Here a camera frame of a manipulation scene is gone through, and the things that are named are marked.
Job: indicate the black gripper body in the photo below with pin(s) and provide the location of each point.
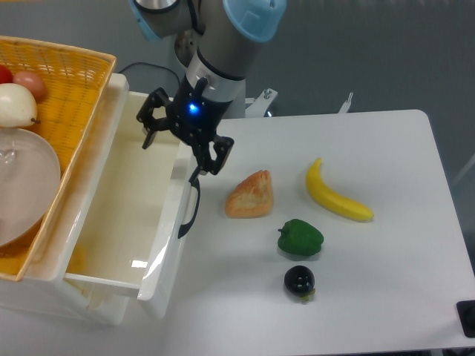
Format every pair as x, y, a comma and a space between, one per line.
197, 116

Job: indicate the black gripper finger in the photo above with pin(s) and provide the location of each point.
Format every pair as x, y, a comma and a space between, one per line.
210, 153
151, 125

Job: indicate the yellow bell pepper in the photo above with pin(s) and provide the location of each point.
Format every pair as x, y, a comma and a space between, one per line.
77, 261

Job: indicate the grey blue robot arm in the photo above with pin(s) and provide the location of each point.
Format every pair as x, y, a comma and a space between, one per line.
230, 36

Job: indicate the open upper white drawer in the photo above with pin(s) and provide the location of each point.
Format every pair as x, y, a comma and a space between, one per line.
130, 233

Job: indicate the green bell pepper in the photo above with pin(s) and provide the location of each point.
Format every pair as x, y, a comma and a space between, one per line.
300, 238

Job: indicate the orange bread pastry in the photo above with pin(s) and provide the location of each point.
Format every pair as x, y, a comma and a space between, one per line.
252, 198

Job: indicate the yellow woven basket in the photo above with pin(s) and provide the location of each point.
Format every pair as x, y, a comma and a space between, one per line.
76, 79

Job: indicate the yellow banana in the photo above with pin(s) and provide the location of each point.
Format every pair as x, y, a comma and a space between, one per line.
332, 200

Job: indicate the pink peach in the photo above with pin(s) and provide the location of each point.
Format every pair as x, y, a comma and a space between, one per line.
33, 82

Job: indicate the white pear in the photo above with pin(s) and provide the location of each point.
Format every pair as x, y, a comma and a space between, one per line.
18, 106

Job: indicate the red tomato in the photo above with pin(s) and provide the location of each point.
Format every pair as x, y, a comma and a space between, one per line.
6, 75

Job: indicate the dark purple mangosteen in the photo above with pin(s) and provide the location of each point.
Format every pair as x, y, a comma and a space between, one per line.
300, 282

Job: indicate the black device at table edge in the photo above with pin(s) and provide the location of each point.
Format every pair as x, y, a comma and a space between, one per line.
466, 312

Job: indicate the white table bracket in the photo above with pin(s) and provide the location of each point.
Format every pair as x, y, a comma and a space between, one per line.
345, 107

